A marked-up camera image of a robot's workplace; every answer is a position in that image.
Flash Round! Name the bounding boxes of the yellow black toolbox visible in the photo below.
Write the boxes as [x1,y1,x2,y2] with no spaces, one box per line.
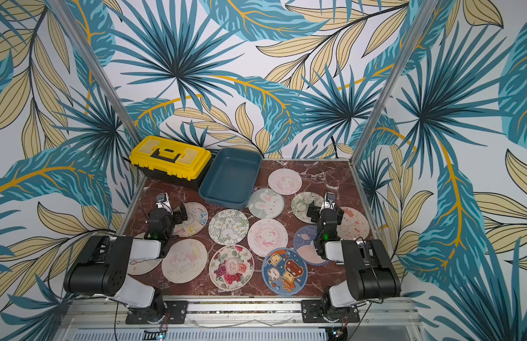
[129,136,212,190]

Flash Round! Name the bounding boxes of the left aluminium corner post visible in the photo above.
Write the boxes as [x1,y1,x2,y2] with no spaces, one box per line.
[47,0,142,144]

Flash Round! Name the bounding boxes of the right aluminium corner post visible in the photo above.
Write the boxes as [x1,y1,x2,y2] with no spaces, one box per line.
[350,1,438,169]

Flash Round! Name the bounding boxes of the green bunny round coaster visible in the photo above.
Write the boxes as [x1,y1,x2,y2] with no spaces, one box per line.
[248,188,285,219]

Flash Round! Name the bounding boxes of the pink cartoon round coaster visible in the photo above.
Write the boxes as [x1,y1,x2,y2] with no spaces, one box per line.
[247,219,288,257]

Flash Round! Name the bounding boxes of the green sketch round coaster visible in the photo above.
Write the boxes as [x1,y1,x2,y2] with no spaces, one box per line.
[291,192,324,224]

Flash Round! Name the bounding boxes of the white floral round coaster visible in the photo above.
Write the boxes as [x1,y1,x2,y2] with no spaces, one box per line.
[209,209,249,246]

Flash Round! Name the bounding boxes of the blue cartoon toast coaster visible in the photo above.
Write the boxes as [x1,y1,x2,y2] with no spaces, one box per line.
[261,248,308,296]

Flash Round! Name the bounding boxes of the pink bow bear coaster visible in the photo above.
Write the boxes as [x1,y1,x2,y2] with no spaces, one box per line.
[337,207,370,240]

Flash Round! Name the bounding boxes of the aluminium front frame rail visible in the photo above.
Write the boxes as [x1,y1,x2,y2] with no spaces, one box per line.
[54,296,429,340]

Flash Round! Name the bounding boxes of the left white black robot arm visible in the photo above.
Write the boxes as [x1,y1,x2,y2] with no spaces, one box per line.
[63,194,188,325]

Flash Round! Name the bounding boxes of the purple bunny round coaster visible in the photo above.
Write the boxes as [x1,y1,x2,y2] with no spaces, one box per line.
[293,225,329,267]

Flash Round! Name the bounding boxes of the teal plastic storage tray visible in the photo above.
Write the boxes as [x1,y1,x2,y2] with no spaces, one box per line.
[199,148,263,210]

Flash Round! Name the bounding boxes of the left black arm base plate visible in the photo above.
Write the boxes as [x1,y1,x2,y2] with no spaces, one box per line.
[125,301,188,325]

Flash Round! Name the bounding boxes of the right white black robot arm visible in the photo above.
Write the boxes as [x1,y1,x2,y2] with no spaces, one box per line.
[302,192,401,323]

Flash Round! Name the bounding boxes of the aluminium corner post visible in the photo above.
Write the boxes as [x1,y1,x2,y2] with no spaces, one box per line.
[350,1,438,169]
[47,0,142,144]

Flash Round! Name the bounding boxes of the white animal round coaster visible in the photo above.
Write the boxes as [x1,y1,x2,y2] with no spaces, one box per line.
[128,233,162,276]

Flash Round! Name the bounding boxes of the red rose floral coaster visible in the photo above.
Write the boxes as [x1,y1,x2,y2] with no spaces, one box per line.
[209,244,255,291]

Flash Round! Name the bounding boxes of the pink kitty round coaster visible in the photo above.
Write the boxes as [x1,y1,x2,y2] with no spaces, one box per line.
[268,169,303,196]

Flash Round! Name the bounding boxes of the beige pink figure coaster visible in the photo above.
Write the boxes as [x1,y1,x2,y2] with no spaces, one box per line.
[161,239,208,284]

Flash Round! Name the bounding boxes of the pastel cartoon round coaster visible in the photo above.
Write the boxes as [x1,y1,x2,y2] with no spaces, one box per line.
[174,202,208,237]

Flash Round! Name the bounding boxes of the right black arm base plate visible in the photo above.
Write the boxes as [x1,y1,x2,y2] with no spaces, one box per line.
[301,299,360,323]

